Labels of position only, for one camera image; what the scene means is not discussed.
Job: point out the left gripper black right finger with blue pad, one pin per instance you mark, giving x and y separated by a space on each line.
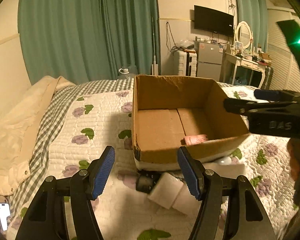
246 217

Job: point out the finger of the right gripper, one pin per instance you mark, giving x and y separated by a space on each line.
276 95
250 108

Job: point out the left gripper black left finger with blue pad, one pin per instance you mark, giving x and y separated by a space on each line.
45 217

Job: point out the white square box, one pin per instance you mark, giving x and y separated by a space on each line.
166 190
186 203

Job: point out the pink patterned case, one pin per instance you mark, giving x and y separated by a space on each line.
195 139

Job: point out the black rectangular box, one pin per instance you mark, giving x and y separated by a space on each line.
147 180

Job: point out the white cylindrical bottle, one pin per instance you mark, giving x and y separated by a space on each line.
224 161

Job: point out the person's hand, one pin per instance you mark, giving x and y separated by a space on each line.
294 163

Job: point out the white dressing table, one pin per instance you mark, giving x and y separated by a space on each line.
230 63

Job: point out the silver mini fridge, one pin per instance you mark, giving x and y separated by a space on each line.
209 60

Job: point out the white smartphone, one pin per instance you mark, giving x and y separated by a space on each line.
4 214

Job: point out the oval white vanity mirror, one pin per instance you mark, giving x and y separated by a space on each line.
244 35

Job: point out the white suitcase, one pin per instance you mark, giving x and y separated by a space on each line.
185 63

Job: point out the brown cardboard box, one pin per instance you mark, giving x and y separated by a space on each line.
166 109

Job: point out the cream pillow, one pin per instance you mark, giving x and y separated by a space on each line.
18 132

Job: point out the green curtain right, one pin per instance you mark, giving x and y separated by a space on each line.
255 13

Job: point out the green curtain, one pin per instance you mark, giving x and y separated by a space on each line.
255 13
87 40

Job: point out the floral quilted bedspread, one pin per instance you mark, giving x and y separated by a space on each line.
82 120

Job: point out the white mop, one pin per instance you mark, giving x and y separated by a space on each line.
155 68

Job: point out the clear water jug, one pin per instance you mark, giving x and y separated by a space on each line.
130 71

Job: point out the green curtain left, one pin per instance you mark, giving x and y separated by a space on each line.
87 40

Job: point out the black wall television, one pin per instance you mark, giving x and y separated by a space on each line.
213 21

